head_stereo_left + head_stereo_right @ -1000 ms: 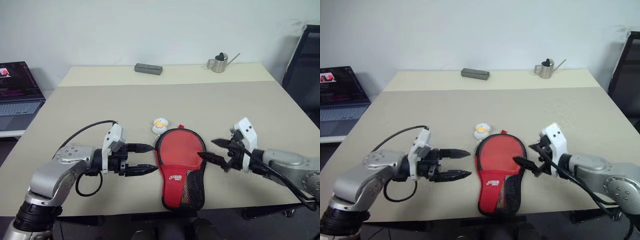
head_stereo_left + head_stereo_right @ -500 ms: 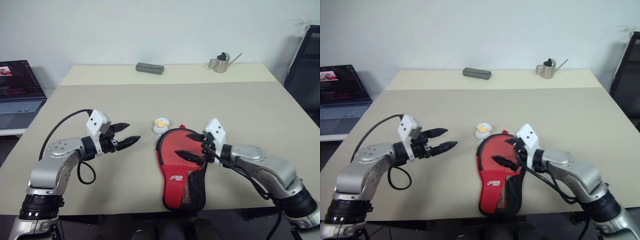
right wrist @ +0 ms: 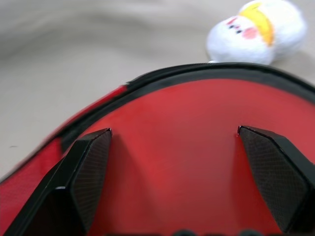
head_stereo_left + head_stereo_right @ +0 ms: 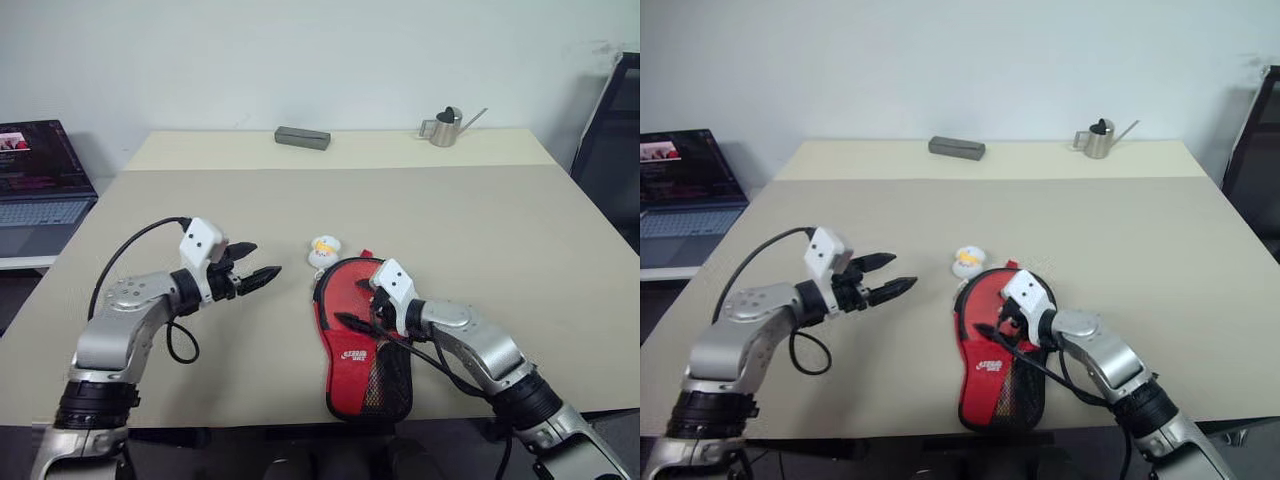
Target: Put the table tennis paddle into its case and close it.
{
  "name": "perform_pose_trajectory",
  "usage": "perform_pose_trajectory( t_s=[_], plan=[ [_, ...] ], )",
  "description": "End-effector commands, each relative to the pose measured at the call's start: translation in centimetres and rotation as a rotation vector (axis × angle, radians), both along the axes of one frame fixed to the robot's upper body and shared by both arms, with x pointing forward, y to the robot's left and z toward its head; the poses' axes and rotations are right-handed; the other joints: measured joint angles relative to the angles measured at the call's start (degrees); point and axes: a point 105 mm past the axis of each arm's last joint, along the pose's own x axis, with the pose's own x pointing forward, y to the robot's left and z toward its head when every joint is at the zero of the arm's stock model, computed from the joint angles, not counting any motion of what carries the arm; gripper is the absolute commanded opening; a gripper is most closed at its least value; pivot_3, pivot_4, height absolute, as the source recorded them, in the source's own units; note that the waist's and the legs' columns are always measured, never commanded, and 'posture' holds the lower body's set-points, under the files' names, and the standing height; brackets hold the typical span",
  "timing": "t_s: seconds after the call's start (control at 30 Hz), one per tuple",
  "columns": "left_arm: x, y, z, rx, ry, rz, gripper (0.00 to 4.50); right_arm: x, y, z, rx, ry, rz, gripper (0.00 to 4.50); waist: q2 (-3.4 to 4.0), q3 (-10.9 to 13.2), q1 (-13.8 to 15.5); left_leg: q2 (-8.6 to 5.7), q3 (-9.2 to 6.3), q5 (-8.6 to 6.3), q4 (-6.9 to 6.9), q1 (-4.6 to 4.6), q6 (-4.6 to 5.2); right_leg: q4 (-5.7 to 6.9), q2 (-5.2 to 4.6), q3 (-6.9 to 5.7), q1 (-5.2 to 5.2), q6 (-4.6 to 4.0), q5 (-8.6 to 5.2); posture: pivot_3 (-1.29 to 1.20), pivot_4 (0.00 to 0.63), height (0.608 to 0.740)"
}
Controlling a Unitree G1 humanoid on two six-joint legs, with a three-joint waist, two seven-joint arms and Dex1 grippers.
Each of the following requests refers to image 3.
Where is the black and red paddle case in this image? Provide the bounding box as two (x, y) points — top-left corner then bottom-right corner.
(0, 62), (315, 236)

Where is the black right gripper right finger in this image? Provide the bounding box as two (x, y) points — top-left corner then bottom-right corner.
(237, 125), (315, 234)

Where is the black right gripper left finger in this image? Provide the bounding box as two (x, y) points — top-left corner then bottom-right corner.
(4, 128), (113, 236)

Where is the white plush keychain toy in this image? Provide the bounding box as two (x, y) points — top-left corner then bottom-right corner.
(206, 0), (309, 66)

